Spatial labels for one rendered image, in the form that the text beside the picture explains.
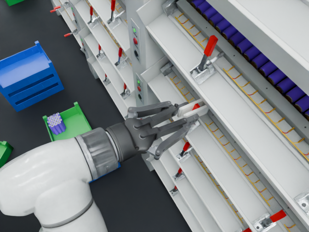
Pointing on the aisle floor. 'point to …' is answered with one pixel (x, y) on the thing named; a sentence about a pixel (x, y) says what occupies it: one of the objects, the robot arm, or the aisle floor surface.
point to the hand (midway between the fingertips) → (193, 110)
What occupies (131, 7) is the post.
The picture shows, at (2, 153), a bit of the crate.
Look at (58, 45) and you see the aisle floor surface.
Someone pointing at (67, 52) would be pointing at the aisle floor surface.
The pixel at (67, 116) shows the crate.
